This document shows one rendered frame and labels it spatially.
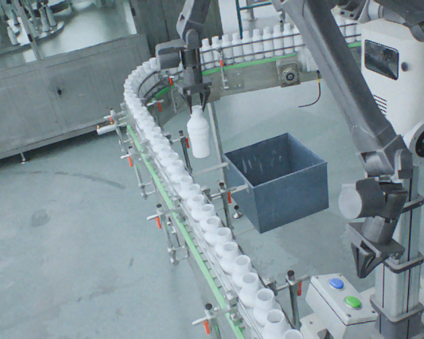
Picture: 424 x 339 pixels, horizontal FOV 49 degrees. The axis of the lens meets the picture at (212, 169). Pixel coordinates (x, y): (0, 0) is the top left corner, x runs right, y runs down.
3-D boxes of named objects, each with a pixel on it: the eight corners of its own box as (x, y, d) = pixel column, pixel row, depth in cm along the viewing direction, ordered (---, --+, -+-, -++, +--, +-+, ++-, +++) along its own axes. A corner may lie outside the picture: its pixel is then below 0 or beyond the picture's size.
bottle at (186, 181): (208, 222, 147) (198, 179, 139) (192, 230, 145) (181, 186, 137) (199, 213, 152) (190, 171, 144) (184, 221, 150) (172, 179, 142)
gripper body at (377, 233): (376, 260, 85) (389, 226, 82) (344, 230, 94) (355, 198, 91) (403, 257, 88) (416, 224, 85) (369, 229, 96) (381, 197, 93)
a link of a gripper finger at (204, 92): (184, 111, 146) (180, 83, 142) (204, 106, 148) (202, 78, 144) (191, 118, 141) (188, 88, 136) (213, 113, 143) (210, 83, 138)
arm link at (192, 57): (201, 44, 132) (196, 40, 137) (178, 48, 131) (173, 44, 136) (203, 68, 136) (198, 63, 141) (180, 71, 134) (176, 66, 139)
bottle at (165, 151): (169, 194, 165) (159, 155, 157) (165, 186, 170) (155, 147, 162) (186, 189, 166) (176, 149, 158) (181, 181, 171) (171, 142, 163)
